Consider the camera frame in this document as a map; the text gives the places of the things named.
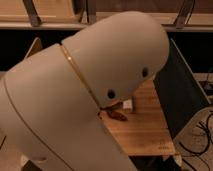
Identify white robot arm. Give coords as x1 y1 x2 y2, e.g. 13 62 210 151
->
0 11 169 171

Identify white rectangular eraser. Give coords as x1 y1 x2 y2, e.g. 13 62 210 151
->
123 100 133 110

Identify dark brown oblong object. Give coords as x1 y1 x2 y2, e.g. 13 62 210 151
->
107 110 128 121

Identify black right divider panel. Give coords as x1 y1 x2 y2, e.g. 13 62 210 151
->
153 39 213 139

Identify wooden left divider panel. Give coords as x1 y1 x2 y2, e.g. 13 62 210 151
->
25 37 43 58

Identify black floor cables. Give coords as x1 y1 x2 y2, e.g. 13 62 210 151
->
178 111 213 171

